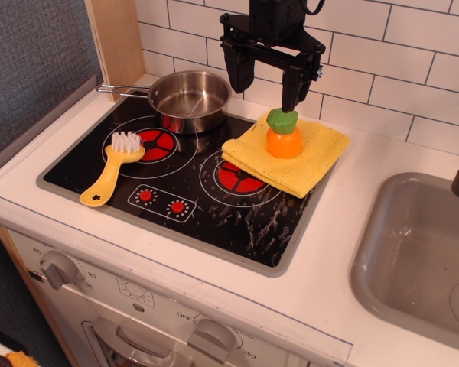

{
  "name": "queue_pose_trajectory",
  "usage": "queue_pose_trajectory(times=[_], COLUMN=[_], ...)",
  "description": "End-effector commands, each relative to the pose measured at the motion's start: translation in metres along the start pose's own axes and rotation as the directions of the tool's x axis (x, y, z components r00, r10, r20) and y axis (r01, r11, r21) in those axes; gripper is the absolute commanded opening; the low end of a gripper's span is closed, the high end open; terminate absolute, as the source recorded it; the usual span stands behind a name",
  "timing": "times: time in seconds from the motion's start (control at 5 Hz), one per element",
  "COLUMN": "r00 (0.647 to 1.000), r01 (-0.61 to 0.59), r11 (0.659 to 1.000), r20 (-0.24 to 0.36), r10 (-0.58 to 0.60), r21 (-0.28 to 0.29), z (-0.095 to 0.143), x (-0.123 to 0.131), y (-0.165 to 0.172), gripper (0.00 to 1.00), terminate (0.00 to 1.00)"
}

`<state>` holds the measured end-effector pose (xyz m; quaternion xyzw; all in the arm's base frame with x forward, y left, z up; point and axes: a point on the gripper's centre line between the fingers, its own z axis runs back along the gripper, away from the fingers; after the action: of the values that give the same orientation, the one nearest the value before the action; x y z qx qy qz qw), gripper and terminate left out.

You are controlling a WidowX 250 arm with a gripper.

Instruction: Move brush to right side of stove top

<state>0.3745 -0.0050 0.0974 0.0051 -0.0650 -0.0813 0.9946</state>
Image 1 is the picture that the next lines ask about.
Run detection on red stove knob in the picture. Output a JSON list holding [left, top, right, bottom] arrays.
[[138, 190, 153, 203], [170, 201, 185, 214]]

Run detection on yellow folded cloth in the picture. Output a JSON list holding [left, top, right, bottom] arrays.
[[222, 109, 350, 198]]

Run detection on left red stove knob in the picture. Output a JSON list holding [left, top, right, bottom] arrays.
[[138, 190, 153, 203]]

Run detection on grey oven temperature knob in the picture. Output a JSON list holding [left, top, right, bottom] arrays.
[[187, 319, 236, 364]]

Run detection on stainless steel pot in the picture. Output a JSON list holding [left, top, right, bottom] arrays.
[[96, 70, 232, 135]]

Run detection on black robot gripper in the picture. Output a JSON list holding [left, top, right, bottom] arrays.
[[220, 1, 326, 112]]

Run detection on yellow dish brush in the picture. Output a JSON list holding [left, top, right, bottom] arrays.
[[80, 132, 145, 207]]

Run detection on orange yellow object bottom corner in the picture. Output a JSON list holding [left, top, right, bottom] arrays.
[[0, 352, 39, 367]]

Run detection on grey oven door handle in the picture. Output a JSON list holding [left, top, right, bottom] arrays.
[[92, 317, 194, 366]]

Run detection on right red stove knob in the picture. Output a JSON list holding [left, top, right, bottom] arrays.
[[170, 201, 185, 214]]

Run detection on grey sink basin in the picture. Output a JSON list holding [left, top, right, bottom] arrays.
[[350, 172, 459, 350]]

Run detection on orange toy carrot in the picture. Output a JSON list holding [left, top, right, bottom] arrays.
[[266, 109, 303, 159]]

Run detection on grey timer knob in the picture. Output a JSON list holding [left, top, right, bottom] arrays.
[[40, 251, 79, 290]]

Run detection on black toy stovetop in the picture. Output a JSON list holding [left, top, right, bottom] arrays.
[[37, 91, 327, 277]]

